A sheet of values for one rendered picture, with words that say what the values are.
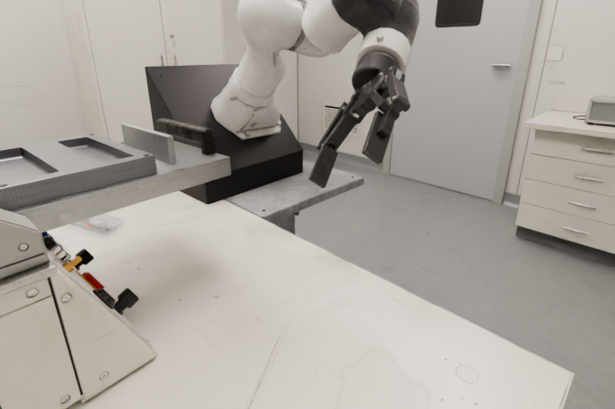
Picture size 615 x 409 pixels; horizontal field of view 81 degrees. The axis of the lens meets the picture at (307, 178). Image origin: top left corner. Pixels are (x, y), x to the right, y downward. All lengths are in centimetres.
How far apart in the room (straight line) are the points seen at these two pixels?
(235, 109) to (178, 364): 67
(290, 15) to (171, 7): 216
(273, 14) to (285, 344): 62
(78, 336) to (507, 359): 51
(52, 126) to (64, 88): 29
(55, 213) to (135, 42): 240
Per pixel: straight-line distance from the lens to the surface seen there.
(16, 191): 47
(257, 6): 81
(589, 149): 238
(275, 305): 59
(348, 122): 61
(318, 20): 71
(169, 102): 104
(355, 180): 111
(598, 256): 264
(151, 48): 286
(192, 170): 53
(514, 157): 309
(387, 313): 59
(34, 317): 45
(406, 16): 70
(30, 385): 49
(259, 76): 92
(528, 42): 297
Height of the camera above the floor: 112
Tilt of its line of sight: 20 degrees down
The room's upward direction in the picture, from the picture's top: straight up
